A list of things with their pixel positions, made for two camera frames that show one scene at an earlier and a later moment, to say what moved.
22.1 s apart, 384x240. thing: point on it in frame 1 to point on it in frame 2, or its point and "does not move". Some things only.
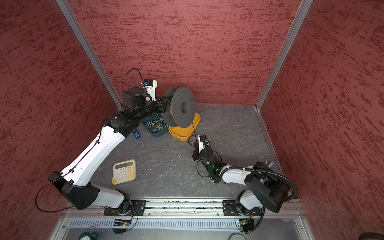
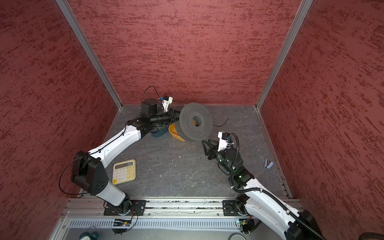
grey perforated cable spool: (182, 111) to (195, 123)
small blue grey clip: (270, 164) does not move
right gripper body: (197, 156) to (221, 157)
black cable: (205, 154) to (222, 124)
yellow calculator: (124, 171) does not move
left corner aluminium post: (68, 11) does not move
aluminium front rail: (198, 208) does not move
